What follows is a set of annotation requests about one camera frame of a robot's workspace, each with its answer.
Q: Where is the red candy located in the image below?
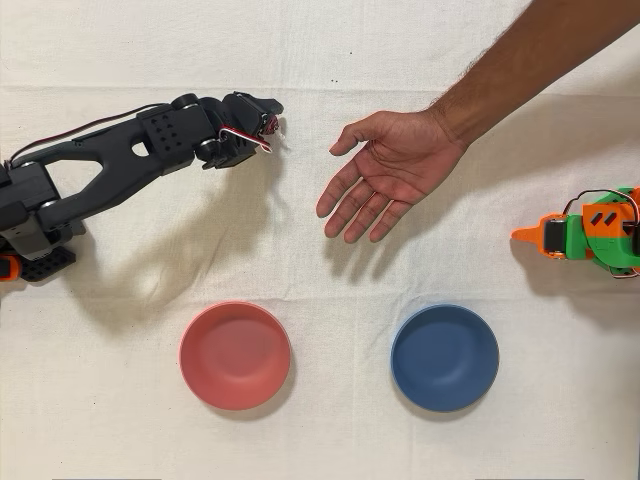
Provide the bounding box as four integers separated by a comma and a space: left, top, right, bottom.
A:
262, 113, 292, 150

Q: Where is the person's bare forearm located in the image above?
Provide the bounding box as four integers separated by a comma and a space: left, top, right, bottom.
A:
428, 0, 640, 149

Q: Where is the person's bare hand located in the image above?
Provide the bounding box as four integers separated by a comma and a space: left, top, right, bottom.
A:
315, 109, 470, 245

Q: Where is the blue bowl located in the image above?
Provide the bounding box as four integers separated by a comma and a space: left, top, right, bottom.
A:
390, 303, 501, 414

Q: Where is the white tablecloth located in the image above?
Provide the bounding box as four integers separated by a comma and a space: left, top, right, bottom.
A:
0, 0, 640, 480

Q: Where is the pink bowl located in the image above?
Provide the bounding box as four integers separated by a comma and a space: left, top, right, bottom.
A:
178, 300, 293, 413

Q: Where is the orange table clamp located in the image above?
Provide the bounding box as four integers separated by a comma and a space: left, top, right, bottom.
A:
0, 254, 22, 282

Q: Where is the red white black servo cable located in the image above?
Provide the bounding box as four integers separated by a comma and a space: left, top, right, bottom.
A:
8, 102, 273, 167

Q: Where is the orange arm servo cable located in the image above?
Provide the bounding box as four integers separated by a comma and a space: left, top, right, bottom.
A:
562, 188, 640, 279

